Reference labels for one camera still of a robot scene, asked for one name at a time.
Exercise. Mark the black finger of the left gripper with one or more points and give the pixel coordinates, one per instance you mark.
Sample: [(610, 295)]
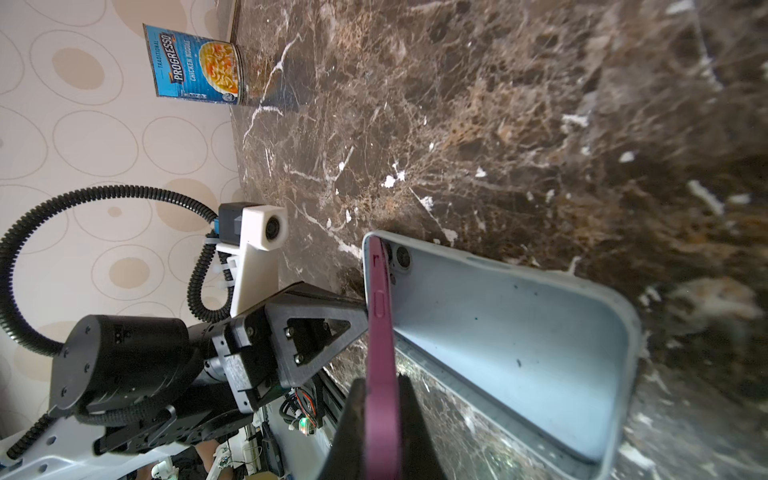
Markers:
[(310, 327)]

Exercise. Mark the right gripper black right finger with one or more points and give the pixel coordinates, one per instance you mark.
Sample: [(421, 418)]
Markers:
[(418, 458)]

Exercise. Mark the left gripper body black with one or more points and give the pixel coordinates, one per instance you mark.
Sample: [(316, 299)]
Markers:
[(243, 355)]

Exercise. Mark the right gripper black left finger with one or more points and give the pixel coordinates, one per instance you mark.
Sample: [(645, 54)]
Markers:
[(345, 460)]

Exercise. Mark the black phone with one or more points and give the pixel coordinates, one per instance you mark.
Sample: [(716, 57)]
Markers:
[(382, 453)]

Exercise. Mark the light blue case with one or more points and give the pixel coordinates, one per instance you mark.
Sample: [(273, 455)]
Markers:
[(547, 357)]

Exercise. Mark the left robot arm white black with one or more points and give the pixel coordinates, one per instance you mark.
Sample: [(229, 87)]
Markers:
[(150, 382)]

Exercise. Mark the blue tin can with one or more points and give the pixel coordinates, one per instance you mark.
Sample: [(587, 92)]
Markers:
[(194, 68)]

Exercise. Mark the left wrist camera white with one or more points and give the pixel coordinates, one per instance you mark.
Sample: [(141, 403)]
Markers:
[(252, 235)]

